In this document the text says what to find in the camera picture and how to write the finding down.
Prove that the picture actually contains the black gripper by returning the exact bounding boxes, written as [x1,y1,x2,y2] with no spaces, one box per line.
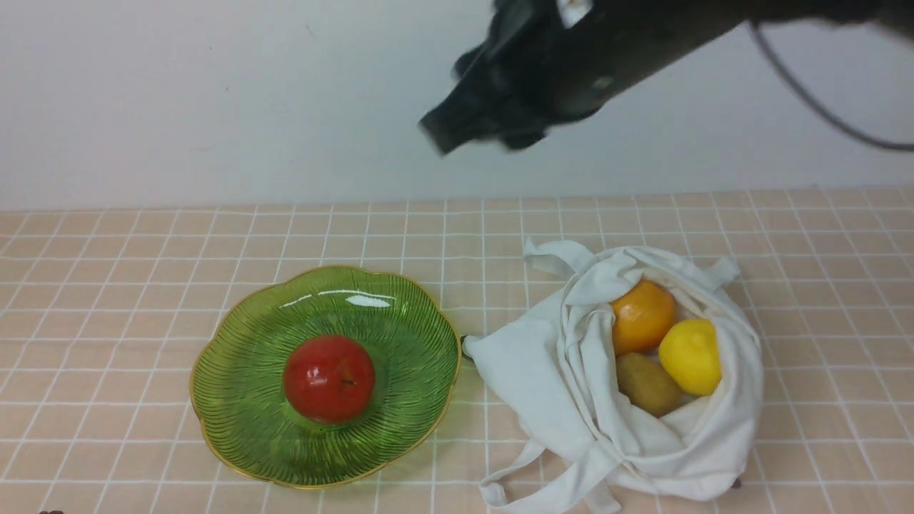
[420,1,629,156]

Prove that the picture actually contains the red apple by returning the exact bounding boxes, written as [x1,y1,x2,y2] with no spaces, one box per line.
[283,334,376,425]

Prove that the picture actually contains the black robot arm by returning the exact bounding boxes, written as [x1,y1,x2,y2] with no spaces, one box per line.
[420,1,912,156]

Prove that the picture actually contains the orange fruit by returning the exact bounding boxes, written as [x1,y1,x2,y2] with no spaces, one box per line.
[610,279,678,356]

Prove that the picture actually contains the white cloth bag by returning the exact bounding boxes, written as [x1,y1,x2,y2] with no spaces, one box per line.
[463,238,764,513]

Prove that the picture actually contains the brown kiwi fruit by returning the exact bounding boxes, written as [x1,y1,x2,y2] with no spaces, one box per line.
[615,353,681,418]

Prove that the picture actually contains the yellow lemon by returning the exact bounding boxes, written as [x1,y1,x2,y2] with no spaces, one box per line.
[658,318,722,396]

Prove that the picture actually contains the green glass plate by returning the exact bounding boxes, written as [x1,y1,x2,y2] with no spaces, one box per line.
[189,266,463,489]

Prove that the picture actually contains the checkered beige tablecloth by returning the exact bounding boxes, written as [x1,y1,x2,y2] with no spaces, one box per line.
[1,186,913,513]

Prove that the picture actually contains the black cable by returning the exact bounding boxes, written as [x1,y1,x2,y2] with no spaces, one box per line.
[748,21,914,153]

